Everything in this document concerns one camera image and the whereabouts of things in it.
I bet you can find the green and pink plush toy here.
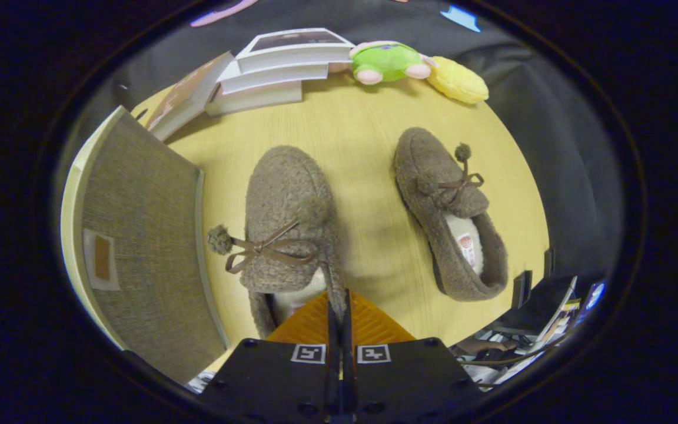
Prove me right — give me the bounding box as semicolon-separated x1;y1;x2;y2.
349;40;437;86

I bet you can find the white book portrait cover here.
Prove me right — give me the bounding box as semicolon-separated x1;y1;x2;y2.
236;28;354;74

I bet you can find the cluttered papers pile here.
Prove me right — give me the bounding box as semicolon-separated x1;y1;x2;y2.
451;306;578;386

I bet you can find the thick pale book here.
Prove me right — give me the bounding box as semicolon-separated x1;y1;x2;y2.
205;81;303;116

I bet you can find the beige storage box grey lid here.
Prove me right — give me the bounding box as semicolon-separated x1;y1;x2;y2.
59;106;231;386

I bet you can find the brown cover book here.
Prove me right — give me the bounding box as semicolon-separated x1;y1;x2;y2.
146;52;235;142

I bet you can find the yellow plush toy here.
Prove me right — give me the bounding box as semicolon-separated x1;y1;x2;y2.
427;56;490;105

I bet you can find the blue-lit screen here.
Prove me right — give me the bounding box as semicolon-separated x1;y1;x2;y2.
574;280;606;324

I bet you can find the brown fuzzy shoe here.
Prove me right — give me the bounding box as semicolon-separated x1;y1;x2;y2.
393;127;509;302
207;145;348;339

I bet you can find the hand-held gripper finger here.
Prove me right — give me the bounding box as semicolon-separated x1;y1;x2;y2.
198;291;341;422
341;288;484;423

